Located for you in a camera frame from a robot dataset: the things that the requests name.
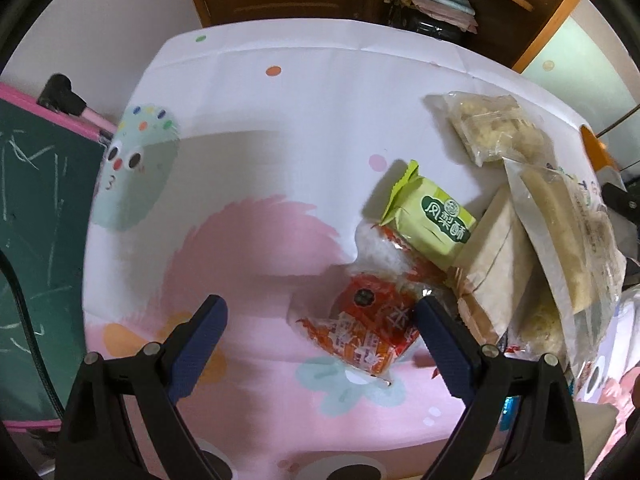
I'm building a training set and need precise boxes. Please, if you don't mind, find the clear packet of yellow puffs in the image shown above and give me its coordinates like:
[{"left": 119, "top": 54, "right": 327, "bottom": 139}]
[{"left": 425, "top": 91, "right": 551, "bottom": 167}]

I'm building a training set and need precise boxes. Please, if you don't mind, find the orange plastic object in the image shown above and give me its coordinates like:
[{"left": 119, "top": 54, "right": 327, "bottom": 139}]
[{"left": 580, "top": 125, "right": 621, "bottom": 172}]

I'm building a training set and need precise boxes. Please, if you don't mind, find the pale green wardrobe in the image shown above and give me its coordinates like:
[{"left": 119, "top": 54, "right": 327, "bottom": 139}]
[{"left": 510, "top": 0, "right": 640, "bottom": 161}]

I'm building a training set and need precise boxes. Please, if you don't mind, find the red orange snack packet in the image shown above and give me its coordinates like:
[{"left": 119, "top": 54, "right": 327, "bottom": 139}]
[{"left": 287, "top": 222, "right": 448, "bottom": 376}]

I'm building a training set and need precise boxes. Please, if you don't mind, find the black easel knob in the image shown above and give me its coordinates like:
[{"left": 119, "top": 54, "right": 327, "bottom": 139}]
[{"left": 39, "top": 74, "right": 87, "bottom": 115}]

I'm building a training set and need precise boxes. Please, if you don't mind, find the beige paper snack packet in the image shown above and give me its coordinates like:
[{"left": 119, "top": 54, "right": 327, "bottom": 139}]
[{"left": 452, "top": 190, "right": 543, "bottom": 346}]

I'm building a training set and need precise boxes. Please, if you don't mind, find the black cable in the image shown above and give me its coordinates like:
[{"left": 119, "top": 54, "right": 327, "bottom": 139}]
[{"left": 0, "top": 249, "right": 68, "bottom": 423}]

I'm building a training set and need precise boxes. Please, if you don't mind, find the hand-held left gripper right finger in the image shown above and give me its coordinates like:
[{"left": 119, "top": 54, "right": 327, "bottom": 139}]
[{"left": 412, "top": 295, "right": 586, "bottom": 480}]

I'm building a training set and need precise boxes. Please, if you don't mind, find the white pink bedding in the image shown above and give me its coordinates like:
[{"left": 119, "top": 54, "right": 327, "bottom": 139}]
[{"left": 572, "top": 287, "right": 640, "bottom": 466}]

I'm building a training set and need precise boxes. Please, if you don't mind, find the green snack packet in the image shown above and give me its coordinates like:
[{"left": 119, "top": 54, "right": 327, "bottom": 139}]
[{"left": 380, "top": 160, "right": 477, "bottom": 268}]

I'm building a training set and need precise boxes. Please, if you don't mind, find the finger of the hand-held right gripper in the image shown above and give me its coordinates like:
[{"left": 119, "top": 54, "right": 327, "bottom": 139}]
[{"left": 601, "top": 182, "right": 640, "bottom": 228}]

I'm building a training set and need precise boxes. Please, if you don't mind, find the clear packet of pale wafers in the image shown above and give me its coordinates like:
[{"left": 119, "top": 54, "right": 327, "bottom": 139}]
[{"left": 502, "top": 157, "right": 626, "bottom": 376}]

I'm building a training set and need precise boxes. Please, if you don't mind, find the green chalkboard with pink frame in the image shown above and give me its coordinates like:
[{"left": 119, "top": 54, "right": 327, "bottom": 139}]
[{"left": 0, "top": 82, "right": 118, "bottom": 433}]

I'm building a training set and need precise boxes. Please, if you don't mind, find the cartoon printed tablecloth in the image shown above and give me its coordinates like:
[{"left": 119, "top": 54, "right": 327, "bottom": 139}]
[{"left": 82, "top": 17, "right": 623, "bottom": 480}]

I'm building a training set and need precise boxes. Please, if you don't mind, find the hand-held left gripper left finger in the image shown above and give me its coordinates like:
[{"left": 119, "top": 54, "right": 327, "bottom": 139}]
[{"left": 54, "top": 295, "right": 229, "bottom": 480}]

